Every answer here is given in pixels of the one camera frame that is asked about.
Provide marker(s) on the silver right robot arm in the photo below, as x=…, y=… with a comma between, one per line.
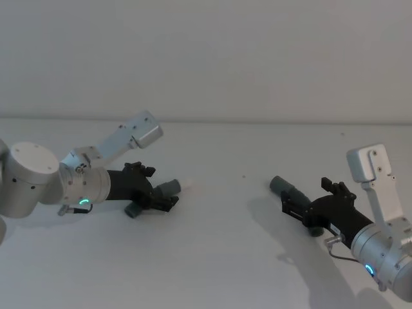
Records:
x=386, y=251

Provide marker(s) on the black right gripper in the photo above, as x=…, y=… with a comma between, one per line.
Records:
x=334, y=212

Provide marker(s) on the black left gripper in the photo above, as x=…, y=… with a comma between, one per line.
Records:
x=125, y=186

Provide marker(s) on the grey tube with white tip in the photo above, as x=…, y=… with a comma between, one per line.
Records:
x=170, y=187

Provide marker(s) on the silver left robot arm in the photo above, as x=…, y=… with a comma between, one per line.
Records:
x=32, y=180

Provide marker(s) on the white table cloth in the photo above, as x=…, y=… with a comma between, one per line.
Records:
x=209, y=244

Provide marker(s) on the white curtain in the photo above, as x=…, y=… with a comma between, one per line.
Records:
x=206, y=58

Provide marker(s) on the plain grey tube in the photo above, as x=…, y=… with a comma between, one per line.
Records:
x=283, y=183

